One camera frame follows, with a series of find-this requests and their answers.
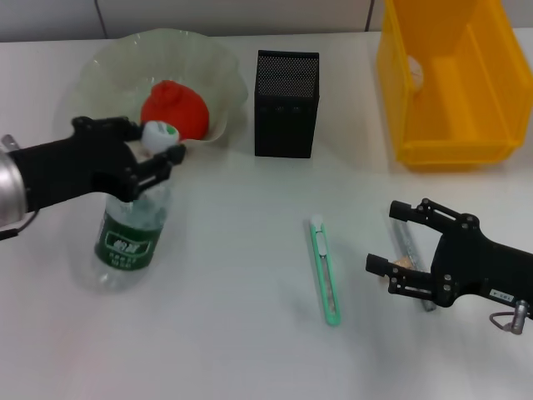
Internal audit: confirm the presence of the black mesh pen holder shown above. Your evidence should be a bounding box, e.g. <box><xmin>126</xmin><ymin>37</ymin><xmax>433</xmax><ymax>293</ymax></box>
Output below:
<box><xmin>253</xmin><ymin>49</ymin><xmax>321</xmax><ymax>160</ymax></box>

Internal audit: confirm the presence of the arm cable with plug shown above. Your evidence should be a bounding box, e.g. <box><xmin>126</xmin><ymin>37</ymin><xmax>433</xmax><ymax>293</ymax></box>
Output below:
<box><xmin>0</xmin><ymin>210</ymin><xmax>41</xmax><ymax>241</ymax></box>
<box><xmin>489</xmin><ymin>299</ymin><xmax>533</xmax><ymax>334</ymax></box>

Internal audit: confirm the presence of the green utility knife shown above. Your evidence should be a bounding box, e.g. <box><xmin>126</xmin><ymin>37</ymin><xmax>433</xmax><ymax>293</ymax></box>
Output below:
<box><xmin>308</xmin><ymin>215</ymin><xmax>342</xmax><ymax>327</ymax></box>

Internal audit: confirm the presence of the left arm cable with plug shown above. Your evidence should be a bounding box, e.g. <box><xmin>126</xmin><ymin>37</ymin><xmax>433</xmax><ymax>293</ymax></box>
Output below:
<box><xmin>0</xmin><ymin>210</ymin><xmax>41</xmax><ymax>241</ymax></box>

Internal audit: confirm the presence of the white paper ball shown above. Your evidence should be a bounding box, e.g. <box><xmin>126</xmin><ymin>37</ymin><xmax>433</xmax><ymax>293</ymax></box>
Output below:
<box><xmin>407</xmin><ymin>56</ymin><xmax>426</xmax><ymax>91</ymax></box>

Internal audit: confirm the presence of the clear green-label water bottle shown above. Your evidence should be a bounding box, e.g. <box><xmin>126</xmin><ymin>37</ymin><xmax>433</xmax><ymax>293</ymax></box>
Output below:
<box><xmin>78</xmin><ymin>120</ymin><xmax>181</xmax><ymax>293</ymax></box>

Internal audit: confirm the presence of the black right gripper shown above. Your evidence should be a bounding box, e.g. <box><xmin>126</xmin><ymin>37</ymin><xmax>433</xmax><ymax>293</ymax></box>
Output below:
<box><xmin>365</xmin><ymin>198</ymin><xmax>533</xmax><ymax>309</ymax></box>

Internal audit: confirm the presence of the right arm cable with plug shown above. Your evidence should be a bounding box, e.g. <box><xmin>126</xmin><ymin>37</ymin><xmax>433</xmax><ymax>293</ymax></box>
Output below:
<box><xmin>489</xmin><ymin>299</ymin><xmax>533</xmax><ymax>334</ymax></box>

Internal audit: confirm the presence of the grey metal pen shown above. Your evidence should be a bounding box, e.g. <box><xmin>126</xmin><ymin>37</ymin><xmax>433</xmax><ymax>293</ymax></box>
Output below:
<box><xmin>393</xmin><ymin>218</ymin><xmax>438</xmax><ymax>313</ymax></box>

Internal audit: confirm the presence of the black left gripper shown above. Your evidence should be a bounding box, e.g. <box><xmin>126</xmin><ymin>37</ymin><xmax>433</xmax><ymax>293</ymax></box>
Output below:
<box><xmin>7</xmin><ymin>116</ymin><xmax>187</xmax><ymax>213</ymax></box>

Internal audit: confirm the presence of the pale green glass fruit plate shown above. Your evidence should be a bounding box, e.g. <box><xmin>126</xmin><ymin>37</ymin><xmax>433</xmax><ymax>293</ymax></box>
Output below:
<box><xmin>62</xmin><ymin>27</ymin><xmax>250</xmax><ymax>163</ymax></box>

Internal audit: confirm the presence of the yellow plastic bin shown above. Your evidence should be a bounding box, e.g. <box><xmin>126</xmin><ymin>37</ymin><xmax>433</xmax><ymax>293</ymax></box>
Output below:
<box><xmin>376</xmin><ymin>0</ymin><xmax>526</xmax><ymax>170</ymax></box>

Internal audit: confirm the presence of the orange fruit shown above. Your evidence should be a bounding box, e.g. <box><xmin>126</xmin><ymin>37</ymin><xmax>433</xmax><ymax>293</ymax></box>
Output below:
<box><xmin>140</xmin><ymin>81</ymin><xmax>209</xmax><ymax>143</ymax></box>

